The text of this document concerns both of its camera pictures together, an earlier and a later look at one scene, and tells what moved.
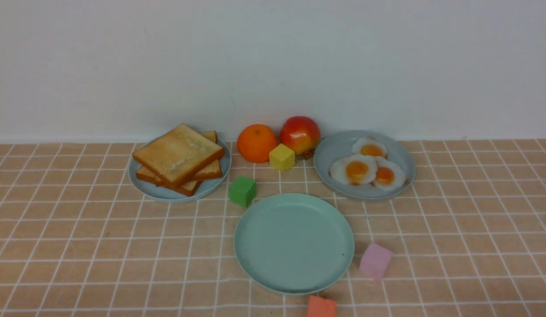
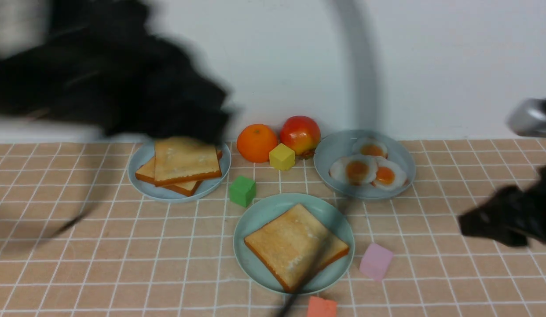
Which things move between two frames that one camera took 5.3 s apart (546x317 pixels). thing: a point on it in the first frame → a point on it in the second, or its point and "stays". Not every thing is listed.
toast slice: (178, 153) → (293, 247)
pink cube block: (375, 261) stays
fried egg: (355, 169) stays
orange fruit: (254, 141) stays
